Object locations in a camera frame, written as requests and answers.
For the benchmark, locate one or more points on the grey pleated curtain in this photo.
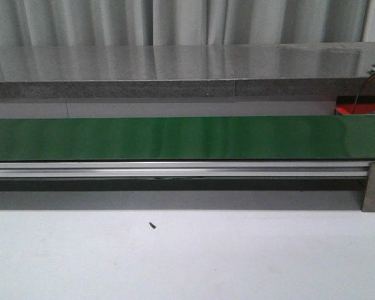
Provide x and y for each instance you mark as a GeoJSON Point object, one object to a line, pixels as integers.
{"type": "Point", "coordinates": [163, 23]}

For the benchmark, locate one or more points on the grey granite counter shelf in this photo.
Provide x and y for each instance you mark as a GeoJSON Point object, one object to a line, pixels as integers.
{"type": "Point", "coordinates": [51, 72]}

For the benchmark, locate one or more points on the aluminium conveyor side rail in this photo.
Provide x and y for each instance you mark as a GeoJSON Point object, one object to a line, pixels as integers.
{"type": "Point", "coordinates": [184, 169]}

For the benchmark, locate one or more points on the green conveyor belt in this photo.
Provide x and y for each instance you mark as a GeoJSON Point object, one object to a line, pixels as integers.
{"type": "Point", "coordinates": [151, 138]}

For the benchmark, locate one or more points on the red plastic tray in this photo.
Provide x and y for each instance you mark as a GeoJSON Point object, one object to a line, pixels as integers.
{"type": "Point", "coordinates": [346, 105]}

